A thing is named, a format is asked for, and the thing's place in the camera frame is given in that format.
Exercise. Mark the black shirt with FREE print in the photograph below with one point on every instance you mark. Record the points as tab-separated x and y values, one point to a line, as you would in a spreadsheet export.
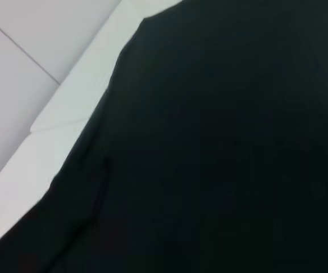
209	142

